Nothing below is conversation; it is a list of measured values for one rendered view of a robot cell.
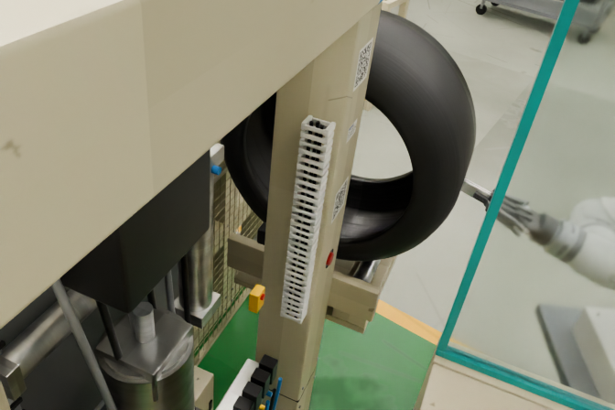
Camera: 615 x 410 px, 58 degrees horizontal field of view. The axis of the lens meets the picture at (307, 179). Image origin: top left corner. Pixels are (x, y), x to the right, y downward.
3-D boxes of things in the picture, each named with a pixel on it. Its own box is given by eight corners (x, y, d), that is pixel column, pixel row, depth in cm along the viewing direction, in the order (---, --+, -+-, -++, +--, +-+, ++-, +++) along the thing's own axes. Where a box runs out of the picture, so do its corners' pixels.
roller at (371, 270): (361, 303, 135) (365, 290, 133) (344, 296, 136) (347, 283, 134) (399, 223, 163) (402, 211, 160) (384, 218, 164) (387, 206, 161)
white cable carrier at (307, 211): (300, 325, 118) (329, 131, 91) (279, 316, 120) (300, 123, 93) (308, 310, 122) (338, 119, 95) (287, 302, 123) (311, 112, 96)
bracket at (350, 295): (371, 323, 134) (378, 295, 128) (226, 266, 144) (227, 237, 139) (375, 313, 137) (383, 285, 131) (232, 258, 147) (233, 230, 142)
